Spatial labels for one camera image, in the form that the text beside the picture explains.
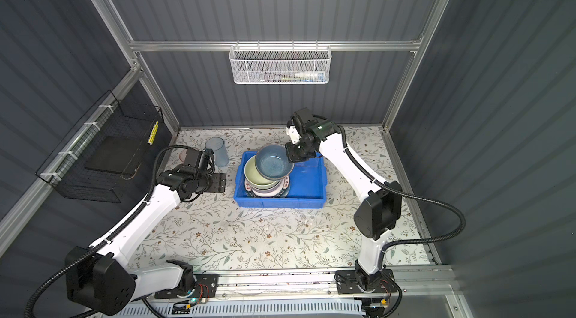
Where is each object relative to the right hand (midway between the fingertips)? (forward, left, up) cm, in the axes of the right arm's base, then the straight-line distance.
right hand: (291, 158), depth 81 cm
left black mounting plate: (-38, +28, -19) cm, 51 cm away
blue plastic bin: (0, -6, -20) cm, 21 cm away
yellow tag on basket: (+8, +52, +6) cm, 53 cm away
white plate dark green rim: (-5, +4, -17) cm, 18 cm away
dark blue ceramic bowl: (0, +7, -1) cm, 7 cm away
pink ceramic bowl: (-6, +9, -15) cm, 18 cm away
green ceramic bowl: (0, +16, -14) cm, 21 cm away
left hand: (-6, +29, -5) cm, 30 cm away
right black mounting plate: (-36, -18, -21) cm, 46 cm away
